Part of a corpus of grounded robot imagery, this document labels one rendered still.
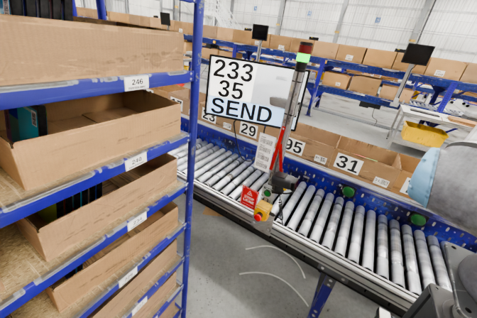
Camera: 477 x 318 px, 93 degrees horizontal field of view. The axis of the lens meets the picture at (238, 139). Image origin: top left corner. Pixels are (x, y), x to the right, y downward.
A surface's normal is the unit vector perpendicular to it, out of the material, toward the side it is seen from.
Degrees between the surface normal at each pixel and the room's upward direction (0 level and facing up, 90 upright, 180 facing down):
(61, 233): 90
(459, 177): 50
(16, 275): 0
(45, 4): 90
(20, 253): 0
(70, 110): 88
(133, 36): 90
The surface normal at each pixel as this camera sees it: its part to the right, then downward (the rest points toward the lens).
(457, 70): -0.50, 0.30
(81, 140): 0.83, 0.34
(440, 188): -0.78, -0.04
